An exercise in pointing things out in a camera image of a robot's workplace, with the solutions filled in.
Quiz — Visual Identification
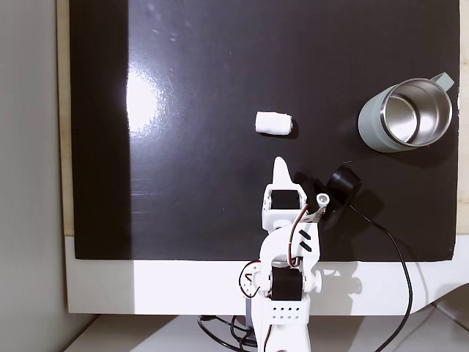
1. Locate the black glossy table mat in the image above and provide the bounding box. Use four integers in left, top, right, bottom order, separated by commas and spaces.
68, 0, 462, 263

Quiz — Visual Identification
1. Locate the white gauze roll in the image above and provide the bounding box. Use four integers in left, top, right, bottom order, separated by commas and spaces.
255, 111, 294, 137

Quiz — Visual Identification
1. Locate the grey-green steel-lined mug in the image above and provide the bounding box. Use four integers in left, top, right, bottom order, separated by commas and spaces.
358, 72, 457, 154

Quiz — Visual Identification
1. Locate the black base cable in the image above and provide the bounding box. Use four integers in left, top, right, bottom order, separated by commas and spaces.
196, 314, 257, 349

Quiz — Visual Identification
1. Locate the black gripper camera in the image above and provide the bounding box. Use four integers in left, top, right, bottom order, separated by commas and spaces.
322, 164, 363, 230

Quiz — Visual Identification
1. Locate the black camera cable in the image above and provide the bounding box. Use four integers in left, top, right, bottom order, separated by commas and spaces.
347, 203, 414, 352

